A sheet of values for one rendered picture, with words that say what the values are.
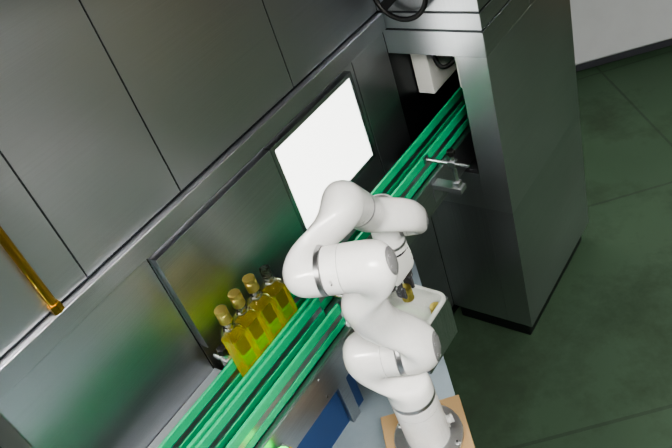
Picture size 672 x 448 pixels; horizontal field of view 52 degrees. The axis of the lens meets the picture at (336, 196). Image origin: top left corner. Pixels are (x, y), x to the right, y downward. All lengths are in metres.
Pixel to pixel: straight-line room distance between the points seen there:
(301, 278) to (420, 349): 0.39
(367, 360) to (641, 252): 2.12
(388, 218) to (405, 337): 0.28
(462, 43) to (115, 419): 1.50
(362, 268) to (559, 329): 2.02
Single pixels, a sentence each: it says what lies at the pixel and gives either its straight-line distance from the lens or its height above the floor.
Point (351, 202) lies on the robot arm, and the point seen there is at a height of 1.65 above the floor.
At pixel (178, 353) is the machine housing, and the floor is 1.19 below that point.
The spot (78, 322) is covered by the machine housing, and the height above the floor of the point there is 1.51.
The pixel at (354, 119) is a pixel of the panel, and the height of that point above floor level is 1.34.
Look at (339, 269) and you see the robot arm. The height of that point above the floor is 1.61.
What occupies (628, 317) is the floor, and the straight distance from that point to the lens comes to 3.28.
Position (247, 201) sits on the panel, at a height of 1.42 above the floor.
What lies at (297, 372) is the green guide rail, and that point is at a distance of 1.89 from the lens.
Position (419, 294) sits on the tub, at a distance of 2.11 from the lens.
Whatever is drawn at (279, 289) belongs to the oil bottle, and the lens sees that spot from 1.90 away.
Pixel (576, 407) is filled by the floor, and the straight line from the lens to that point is 3.00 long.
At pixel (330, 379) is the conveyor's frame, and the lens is 1.99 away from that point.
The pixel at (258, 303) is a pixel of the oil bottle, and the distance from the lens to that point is 1.87.
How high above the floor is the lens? 2.49
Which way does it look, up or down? 36 degrees down
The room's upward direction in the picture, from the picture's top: 20 degrees counter-clockwise
